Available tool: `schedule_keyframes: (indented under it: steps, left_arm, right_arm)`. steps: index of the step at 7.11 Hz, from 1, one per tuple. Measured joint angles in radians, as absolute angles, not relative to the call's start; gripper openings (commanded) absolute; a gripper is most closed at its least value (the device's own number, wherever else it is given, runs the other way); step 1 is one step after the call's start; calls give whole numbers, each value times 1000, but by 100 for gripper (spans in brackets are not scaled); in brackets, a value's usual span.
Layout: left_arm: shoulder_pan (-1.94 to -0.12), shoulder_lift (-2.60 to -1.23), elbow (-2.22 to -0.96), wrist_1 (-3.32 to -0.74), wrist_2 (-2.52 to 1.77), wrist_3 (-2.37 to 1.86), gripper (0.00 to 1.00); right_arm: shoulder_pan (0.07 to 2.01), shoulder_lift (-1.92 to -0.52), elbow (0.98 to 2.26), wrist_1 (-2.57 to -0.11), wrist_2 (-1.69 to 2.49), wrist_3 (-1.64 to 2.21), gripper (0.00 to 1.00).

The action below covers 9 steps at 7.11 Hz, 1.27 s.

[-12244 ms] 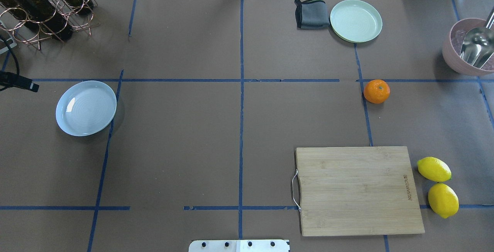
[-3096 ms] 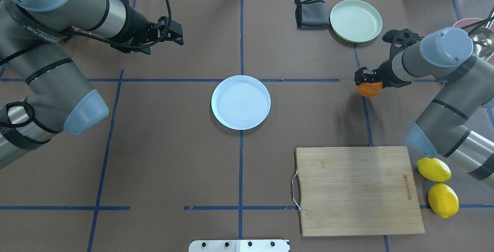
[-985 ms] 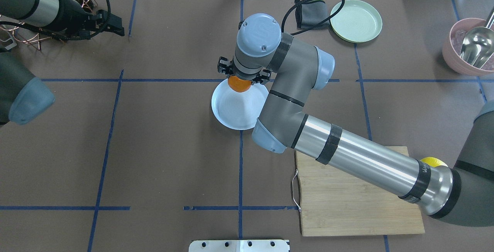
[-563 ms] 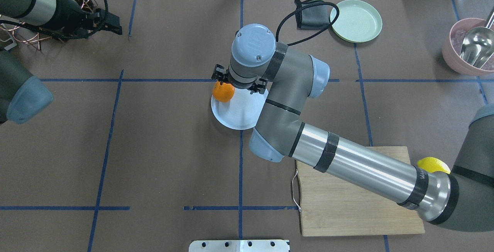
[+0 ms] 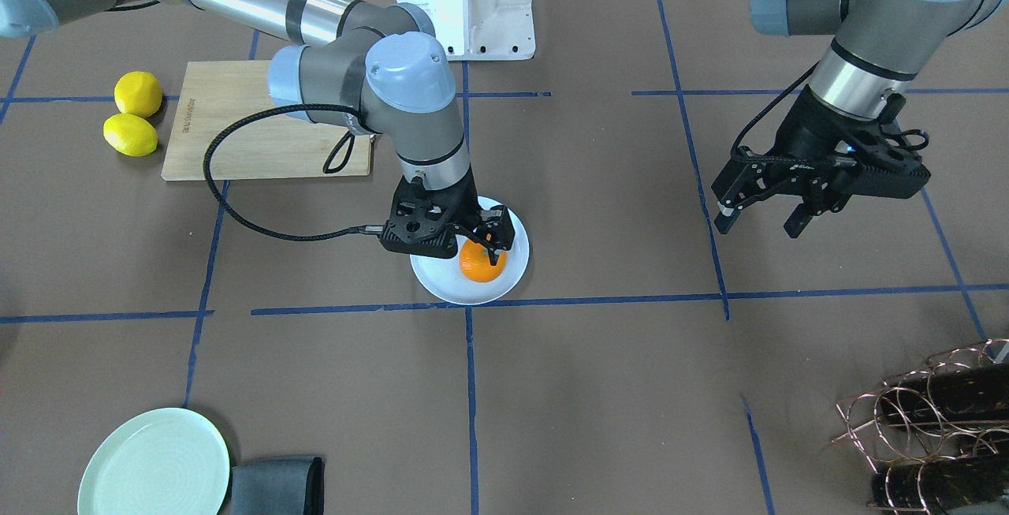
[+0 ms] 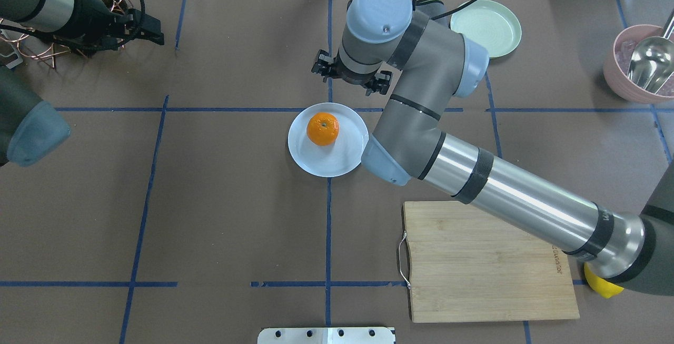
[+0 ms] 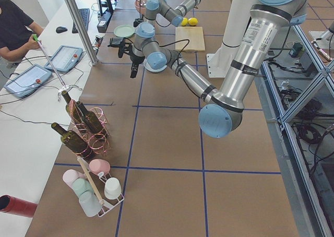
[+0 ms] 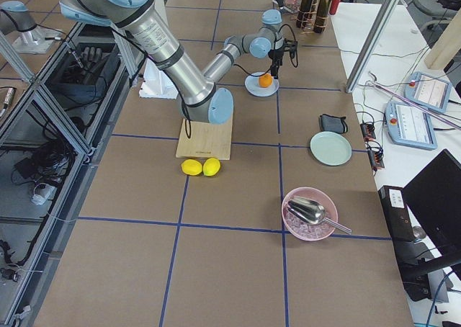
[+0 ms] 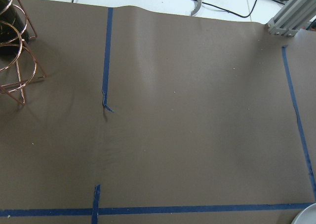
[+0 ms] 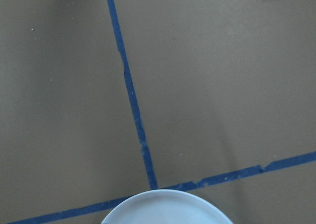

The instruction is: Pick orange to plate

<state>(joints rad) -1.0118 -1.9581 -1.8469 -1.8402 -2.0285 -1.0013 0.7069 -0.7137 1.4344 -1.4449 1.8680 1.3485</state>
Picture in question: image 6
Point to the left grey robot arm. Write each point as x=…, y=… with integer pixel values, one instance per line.
x=31, y=127

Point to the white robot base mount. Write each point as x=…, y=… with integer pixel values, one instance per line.
x=328, y=335

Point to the pink bowl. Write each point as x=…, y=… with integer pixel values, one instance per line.
x=616, y=67

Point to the metal scoop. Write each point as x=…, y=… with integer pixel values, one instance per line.
x=651, y=63

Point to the orange fruit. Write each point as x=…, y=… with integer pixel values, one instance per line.
x=323, y=129

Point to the yellow lemon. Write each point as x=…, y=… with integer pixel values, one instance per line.
x=599, y=285

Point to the light blue ceramic plate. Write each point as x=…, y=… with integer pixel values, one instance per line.
x=332, y=160

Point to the light green ceramic plate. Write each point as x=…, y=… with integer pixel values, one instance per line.
x=491, y=25

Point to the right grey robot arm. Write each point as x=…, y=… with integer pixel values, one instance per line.
x=633, y=251

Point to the bamboo cutting board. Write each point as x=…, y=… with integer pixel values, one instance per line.
x=468, y=266

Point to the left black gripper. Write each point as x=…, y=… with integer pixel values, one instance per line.
x=90, y=17

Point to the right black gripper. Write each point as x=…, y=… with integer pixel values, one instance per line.
x=322, y=64

